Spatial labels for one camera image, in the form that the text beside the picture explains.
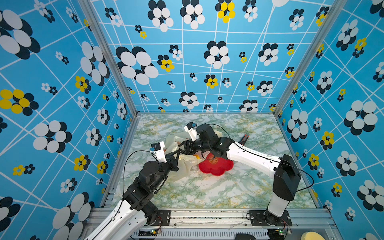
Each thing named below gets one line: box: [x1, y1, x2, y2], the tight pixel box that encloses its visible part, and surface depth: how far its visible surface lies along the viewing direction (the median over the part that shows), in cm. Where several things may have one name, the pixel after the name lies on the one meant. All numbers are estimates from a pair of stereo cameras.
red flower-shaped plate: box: [198, 152, 234, 176], surface depth 93 cm
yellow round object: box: [301, 231, 326, 240], surface depth 68 cm
